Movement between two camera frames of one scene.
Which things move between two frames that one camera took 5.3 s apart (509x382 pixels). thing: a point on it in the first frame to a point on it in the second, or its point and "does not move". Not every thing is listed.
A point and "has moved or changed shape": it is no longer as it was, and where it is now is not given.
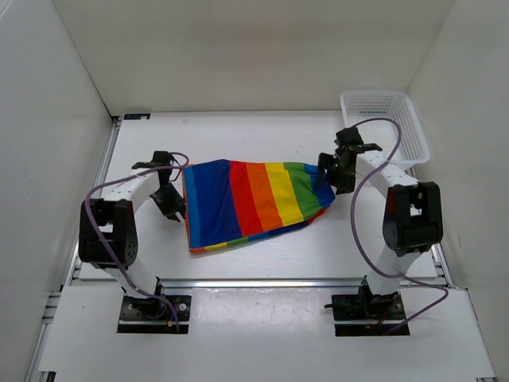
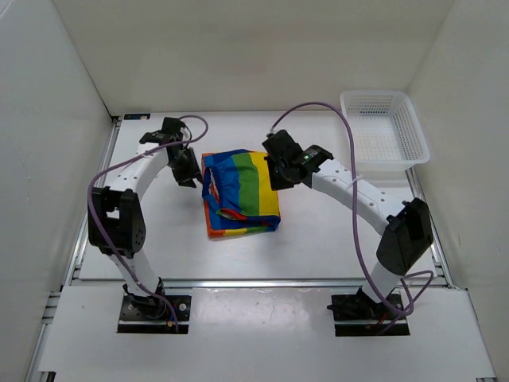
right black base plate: [367, 306] does not move
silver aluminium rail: [266, 284] does not move
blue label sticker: [137, 116] does not move
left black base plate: [153, 314] does not move
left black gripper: [169, 211] to [184, 179]
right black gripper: [326, 161] to [275, 183]
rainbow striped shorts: [227, 201] has moved or changed shape
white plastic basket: [360, 106] does not move
